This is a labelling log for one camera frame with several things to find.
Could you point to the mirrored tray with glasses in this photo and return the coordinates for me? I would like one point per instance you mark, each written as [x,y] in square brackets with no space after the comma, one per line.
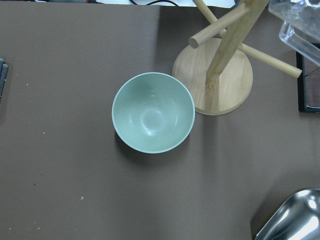
[308,85]

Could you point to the wooden cup tree stand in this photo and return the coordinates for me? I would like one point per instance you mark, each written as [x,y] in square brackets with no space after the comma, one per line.
[214,66]

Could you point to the mint green bowl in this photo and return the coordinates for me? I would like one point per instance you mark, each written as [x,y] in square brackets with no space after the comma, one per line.
[153,112]

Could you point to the clear textured glass cup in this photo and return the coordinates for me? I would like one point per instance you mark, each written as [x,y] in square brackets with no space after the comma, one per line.
[301,25]

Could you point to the steel scoop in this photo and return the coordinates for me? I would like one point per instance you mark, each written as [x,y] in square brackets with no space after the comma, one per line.
[298,218]

